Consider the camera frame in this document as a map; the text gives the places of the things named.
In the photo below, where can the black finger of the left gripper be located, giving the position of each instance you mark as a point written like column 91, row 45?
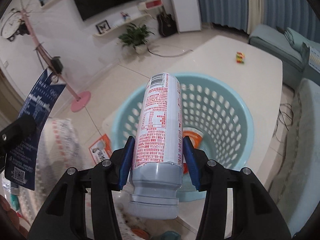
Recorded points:
column 14, row 134

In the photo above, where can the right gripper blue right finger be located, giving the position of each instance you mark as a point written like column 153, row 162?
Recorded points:
column 190, row 157

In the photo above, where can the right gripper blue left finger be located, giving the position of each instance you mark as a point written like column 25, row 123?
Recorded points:
column 126, row 161

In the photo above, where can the white red-print plastic bottle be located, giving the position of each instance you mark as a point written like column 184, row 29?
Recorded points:
column 157, row 166

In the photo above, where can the orange white leaflet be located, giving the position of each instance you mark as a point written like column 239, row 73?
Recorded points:
column 101, row 149

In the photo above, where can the striped woven sofa cover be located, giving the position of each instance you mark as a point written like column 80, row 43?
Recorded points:
column 59, row 148

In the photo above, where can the light blue laundry basket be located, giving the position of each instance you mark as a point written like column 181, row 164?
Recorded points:
column 210, row 106

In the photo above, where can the pink coat rack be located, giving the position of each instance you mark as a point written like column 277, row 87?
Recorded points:
column 80, row 100

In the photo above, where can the colourful small toy block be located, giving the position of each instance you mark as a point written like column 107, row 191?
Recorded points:
column 240, row 57

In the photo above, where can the potted green plant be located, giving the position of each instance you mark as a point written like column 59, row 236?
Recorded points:
column 136, row 36

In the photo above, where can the black acoustic guitar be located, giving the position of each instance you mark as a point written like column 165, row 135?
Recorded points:
column 166, row 24

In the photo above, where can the framed butterfly picture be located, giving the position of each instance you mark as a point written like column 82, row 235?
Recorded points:
column 103, row 27

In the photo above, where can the teal sofa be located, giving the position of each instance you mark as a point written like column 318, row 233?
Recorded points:
column 299, row 55

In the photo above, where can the white refrigerator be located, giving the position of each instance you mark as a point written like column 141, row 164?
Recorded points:
column 187, row 15

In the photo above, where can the blue window curtain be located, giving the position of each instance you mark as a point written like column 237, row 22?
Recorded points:
column 247, row 14

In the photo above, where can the round wall clock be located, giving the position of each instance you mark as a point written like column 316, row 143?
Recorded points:
column 11, row 25

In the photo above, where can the white curved wall shelf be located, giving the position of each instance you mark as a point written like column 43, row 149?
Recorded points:
column 117, row 26

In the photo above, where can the red white wall box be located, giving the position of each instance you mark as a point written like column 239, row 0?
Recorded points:
column 149, row 5

